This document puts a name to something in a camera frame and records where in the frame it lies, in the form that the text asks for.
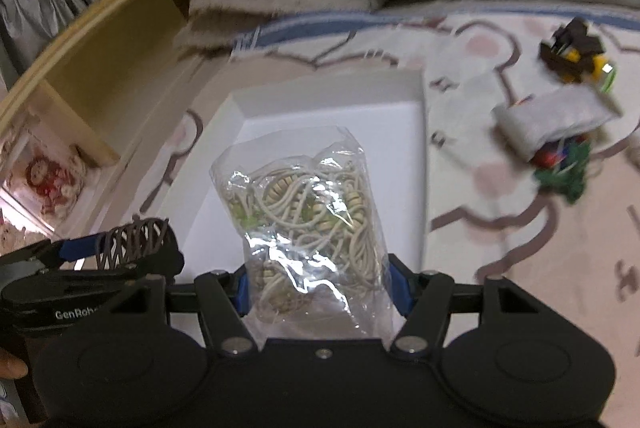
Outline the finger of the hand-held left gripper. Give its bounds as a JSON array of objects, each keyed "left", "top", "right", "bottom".
[
  {"left": 102, "top": 222, "right": 185, "bottom": 281},
  {"left": 0, "top": 234, "right": 108, "bottom": 280}
]

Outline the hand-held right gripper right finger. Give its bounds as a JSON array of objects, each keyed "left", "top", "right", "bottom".
[{"left": 387, "top": 253, "right": 539, "bottom": 362}]

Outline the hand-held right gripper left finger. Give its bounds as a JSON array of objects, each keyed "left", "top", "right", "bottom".
[{"left": 103, "top": 265, "right": 259, "bottom": 358}]

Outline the brown mesh hair clip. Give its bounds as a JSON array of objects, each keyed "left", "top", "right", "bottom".
[{"left": 93, "top": 216, "right": 170, "bottom": 271}]

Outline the clear bag of beige cords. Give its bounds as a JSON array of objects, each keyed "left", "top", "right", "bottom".
[{"left": 209, "top": 126, "right": 407, "bottom": 340}]

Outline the white cardboard box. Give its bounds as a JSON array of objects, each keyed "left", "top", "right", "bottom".
[{"left": 176, "top": 69, "right": 432, "bottom": 294}]

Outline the colourful toy bundle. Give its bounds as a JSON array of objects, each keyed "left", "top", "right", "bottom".
[{"left": 529, "top": 132, "right": 594, "bottom": 206}]

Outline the yellow headlamp with brown strap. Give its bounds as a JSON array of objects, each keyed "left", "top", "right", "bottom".
[{"left": 538, "top": 16, "right": 620, "bottom": 90}]

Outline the person's left hand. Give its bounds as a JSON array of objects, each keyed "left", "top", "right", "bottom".
[{"left": 0, "top": 347, "right": 29, "bottom": 380}]

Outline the red figure picture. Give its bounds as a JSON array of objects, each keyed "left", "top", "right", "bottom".
[{"left": 0, "top": 128, "right": 101, "bottom": 234}]

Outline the printed blanket with blue edge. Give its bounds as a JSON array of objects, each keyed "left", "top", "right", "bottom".
[{"left": 90, "top": 5, "right": 640, "bottom": 359}]

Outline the wooden shelf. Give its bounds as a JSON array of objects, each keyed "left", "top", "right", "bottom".
[{"left": 0, "top": 0, "right": 253, "bottom": 169}]

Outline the white folded cloth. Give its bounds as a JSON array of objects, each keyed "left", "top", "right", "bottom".
[{"left": 491, "top": 87, "right": 621, "bottom": 160}]

